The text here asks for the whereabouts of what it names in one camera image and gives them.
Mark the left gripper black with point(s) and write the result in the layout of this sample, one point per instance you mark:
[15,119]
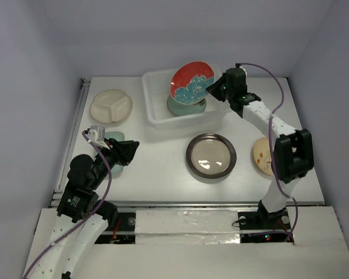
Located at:
[123,150]

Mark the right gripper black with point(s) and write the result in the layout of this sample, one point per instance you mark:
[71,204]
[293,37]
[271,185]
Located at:
[213,88]

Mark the light green rectangular plate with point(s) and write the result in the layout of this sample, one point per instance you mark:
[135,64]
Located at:
[119,136]

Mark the red plate with blue flower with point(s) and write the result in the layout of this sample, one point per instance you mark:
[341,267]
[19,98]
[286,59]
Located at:
[188,84]

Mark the green round flower plate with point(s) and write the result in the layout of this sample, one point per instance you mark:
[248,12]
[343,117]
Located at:
[178,109]

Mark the cream divided plate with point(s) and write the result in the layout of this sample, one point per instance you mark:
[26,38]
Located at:
[111,106]

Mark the brown rimmed cream plate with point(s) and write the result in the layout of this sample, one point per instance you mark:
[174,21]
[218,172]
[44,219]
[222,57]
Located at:
[211,156]

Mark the beige plate with bird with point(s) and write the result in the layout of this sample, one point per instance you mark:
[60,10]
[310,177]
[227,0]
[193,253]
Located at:
[262,156]

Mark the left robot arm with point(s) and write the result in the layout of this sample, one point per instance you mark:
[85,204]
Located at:
[82,215]

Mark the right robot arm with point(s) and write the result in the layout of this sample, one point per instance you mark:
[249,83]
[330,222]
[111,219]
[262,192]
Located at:
[291,149]

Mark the white plastic bin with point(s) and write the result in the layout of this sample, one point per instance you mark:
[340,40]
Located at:
[156,88]

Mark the white foam block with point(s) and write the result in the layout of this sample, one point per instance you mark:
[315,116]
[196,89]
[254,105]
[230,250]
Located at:
[186,227]

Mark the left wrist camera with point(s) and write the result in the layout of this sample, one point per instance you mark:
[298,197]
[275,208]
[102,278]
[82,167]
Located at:
[96,134]

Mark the aluminium rail left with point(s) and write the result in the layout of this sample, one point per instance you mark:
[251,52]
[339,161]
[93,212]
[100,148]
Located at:
[58,191]

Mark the aluminium rail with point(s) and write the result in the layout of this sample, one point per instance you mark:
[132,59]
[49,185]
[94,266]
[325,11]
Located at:
[58,191]
[186,204]

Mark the aluminium rail front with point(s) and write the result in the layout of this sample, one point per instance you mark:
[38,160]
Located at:
[186,204]

